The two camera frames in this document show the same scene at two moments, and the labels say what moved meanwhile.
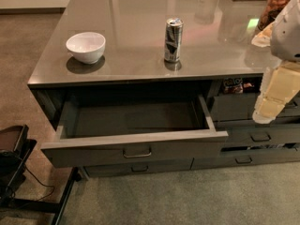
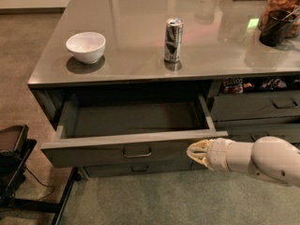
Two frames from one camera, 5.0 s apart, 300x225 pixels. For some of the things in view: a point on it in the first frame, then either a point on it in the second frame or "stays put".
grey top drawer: x=112 y=130 stays put
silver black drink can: x=173 y=39 stays put
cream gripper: x=287 y=37 -> x=217 y=155
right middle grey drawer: x=262 y=135 stays put
